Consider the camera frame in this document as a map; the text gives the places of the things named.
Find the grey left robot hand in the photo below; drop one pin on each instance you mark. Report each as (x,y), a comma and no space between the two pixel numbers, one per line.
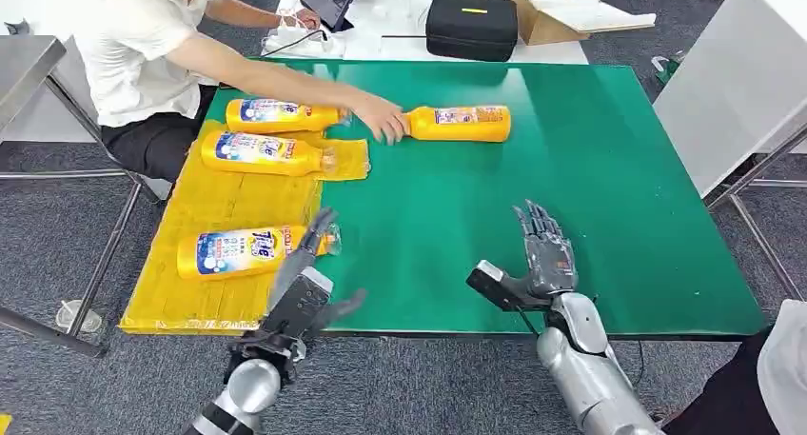
(302,249)

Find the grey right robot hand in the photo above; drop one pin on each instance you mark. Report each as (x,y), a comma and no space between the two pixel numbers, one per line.
(551,262)

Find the orange drink bottle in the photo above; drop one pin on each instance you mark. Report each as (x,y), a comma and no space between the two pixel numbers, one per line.
(460,124)
(252,154)
(277,117)
(233,255)

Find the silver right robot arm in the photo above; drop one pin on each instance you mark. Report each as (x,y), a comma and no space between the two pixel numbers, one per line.
(592,375)

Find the green table mat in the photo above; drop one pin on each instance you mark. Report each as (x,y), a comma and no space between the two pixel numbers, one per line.
(599,199)

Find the yellow plastic sheet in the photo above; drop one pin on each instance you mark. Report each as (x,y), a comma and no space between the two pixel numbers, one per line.
(214,202)

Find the person's right hand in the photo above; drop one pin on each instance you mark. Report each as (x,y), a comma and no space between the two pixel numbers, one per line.
(381,117)

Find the person's hand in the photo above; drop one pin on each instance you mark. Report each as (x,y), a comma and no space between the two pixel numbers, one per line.
(381,117)
(302,20)

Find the white stool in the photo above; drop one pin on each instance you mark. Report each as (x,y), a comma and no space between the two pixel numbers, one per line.
(157,189)

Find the white plastic bag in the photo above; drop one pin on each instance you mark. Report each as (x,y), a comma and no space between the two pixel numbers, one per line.
(302,46)

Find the person's left hand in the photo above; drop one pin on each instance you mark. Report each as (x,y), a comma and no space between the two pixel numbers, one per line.
(302,20)

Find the clear plastic lid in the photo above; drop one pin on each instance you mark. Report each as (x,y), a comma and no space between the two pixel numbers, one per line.
(79,318)

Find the cardboard box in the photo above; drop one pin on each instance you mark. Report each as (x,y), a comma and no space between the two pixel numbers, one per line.
(536,25)

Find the black carrying case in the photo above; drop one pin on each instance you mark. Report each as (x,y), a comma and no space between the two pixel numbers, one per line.
(471,28)

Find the black tablet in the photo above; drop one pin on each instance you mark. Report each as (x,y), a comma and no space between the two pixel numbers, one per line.
(328,1)

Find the white side table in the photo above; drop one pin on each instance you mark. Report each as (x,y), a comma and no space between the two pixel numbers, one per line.
(731,85)

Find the white board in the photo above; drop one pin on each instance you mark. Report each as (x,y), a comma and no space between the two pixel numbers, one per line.
(589,13)

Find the person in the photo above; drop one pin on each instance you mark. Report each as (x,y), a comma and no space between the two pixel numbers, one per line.
(782,369)
(139,54)

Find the steel bench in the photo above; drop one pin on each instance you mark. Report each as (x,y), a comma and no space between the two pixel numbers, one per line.
(25,60)

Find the yellow floor marker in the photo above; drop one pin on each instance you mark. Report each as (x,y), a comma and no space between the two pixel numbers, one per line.
(5,424)

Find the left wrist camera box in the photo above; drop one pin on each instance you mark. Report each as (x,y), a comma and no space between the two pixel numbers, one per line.
(296,309)

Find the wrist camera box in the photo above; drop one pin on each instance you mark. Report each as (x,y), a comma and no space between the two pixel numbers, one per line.
(492,287)
(296,309)

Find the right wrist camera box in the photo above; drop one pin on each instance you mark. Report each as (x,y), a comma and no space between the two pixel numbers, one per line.
(492,287)

